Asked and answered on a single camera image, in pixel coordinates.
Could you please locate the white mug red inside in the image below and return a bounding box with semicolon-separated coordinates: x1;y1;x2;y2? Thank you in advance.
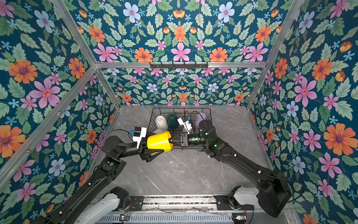
153;129;166;134

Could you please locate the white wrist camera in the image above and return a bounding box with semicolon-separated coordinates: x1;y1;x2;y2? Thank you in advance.
130;127;147;148
178;116;193;134

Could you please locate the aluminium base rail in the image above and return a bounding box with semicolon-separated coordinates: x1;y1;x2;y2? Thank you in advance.
69;194;297;224

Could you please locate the dark green mug white inside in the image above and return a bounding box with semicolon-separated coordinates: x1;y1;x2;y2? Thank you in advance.
167;113;179;129

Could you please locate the black hook rail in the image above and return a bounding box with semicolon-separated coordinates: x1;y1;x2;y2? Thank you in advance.
149;62;209;69

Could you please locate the black wire dish rack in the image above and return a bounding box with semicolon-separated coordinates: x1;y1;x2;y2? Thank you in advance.
148;107;212;151

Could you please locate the aluminium frame post left rear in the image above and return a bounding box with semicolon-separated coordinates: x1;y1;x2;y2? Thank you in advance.
52;1;120;110

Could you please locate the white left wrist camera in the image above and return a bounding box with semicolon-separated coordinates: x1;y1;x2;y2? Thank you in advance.
130;127;147;148

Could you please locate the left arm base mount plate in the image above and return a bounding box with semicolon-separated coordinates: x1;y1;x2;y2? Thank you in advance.
114;196;144;212

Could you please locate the lilac plastic cup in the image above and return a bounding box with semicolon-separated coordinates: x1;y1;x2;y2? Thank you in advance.
194;113;207;129

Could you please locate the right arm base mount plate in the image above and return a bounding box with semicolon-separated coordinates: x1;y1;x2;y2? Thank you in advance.
213;195;255;211

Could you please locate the aluminium frame post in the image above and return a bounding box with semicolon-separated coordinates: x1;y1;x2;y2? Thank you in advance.
246;0;304;111
52;1;120;110

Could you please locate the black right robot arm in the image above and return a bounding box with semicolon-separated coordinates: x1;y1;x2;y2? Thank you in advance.
179;120;292;217

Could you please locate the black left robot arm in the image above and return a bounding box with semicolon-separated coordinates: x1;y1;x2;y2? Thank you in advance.
34;134;173;224

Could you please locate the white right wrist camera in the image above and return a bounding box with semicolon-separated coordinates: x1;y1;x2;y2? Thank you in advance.
178;116;193;134

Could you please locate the aluminium frame post right rear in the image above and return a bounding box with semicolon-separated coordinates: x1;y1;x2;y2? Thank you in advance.
246;0;304;111

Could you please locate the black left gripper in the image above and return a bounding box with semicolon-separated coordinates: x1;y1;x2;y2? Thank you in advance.
117;132;165;164

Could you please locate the yellow mug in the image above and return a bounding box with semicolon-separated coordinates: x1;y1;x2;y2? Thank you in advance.
146;132;173;152

